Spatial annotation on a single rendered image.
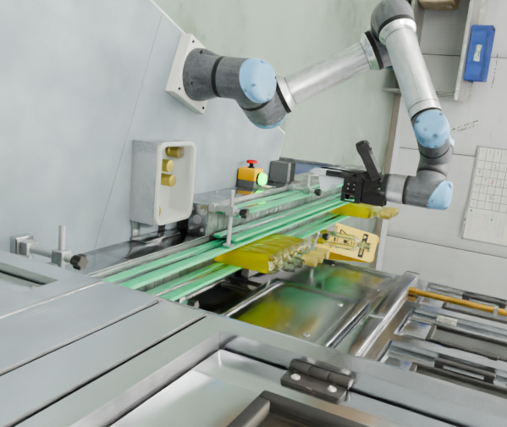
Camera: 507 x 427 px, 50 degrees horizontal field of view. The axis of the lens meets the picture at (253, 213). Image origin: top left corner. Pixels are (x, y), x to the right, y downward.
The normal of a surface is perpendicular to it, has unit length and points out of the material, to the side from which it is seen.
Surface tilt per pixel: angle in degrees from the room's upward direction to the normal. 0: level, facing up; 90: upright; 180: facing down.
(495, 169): 90
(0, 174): 0
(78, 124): 0
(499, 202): 90
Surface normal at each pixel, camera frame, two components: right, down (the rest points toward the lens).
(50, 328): 0.10, -0.97
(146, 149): -0.45, 0.14
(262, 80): 0.83, 0.15
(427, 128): -0.36, -0.33
